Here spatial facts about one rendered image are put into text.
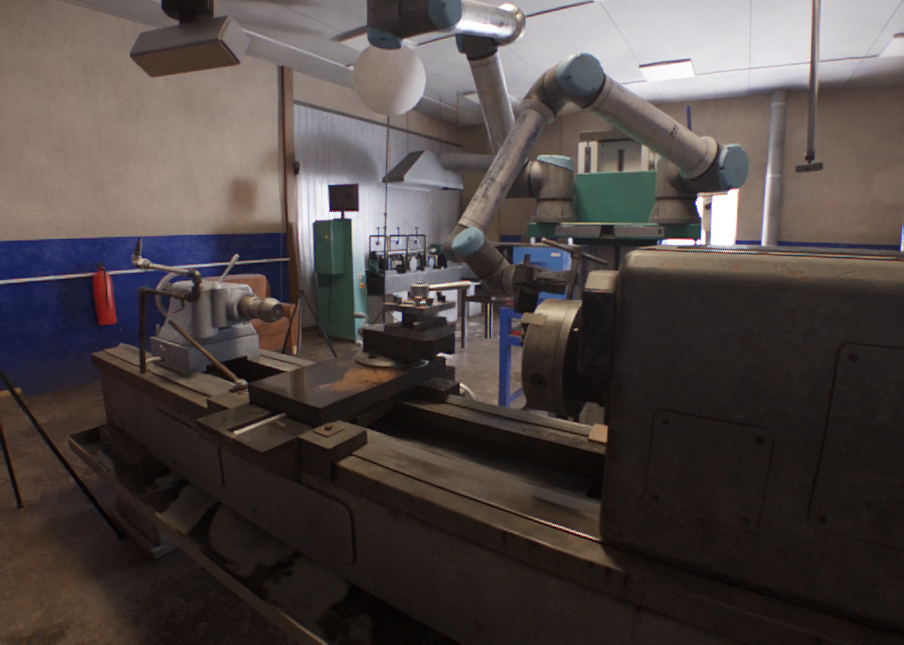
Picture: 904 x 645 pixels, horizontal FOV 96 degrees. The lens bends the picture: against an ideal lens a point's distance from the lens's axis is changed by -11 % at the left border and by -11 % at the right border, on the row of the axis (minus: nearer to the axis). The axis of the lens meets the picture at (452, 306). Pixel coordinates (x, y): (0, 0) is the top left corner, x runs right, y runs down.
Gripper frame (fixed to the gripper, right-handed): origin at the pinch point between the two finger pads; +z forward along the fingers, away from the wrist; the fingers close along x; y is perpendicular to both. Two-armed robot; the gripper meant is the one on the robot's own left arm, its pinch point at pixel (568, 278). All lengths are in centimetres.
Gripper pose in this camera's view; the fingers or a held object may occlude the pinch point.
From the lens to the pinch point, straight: 106.9
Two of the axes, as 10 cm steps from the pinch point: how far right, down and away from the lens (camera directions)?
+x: 8.8, 2.1, 4.2
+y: 2.0, -9.8, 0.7
